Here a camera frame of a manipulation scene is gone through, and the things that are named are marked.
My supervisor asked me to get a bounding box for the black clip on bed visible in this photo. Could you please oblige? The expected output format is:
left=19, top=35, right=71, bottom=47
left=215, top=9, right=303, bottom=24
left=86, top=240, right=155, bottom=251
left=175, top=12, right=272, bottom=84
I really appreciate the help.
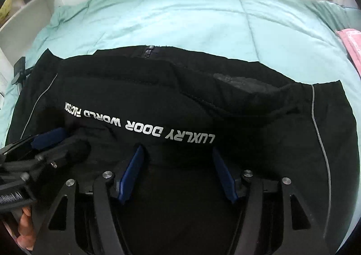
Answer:
left=11, top=57, right=33, bottom=85

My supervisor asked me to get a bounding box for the pink folded blanket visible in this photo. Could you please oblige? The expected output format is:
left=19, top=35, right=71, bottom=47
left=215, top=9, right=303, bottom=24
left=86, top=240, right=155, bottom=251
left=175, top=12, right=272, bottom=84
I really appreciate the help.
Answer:
left=337, top=28, right=361, bottom=75

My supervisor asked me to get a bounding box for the light green quilted bedspread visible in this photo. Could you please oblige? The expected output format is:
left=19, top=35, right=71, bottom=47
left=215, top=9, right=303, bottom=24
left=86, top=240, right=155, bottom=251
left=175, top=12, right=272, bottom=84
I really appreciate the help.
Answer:
left=26, top=0, right=360, bottom=119

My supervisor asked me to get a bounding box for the black hooded jacket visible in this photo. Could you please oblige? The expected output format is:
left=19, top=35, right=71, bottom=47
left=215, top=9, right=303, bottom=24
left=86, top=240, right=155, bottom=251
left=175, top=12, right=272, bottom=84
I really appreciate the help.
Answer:
left=1, top=46, right=360, bottom=254

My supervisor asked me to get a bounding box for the person's left hand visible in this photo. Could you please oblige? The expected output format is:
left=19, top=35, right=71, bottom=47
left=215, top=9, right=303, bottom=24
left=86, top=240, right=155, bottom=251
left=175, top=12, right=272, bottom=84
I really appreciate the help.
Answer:
left=3, top=206, right=36, bottom=252

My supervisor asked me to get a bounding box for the white bedside shelf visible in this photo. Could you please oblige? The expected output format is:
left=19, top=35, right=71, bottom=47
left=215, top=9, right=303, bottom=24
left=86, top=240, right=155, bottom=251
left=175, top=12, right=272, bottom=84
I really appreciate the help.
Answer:
left=1, top=0, right=54, bottom=96

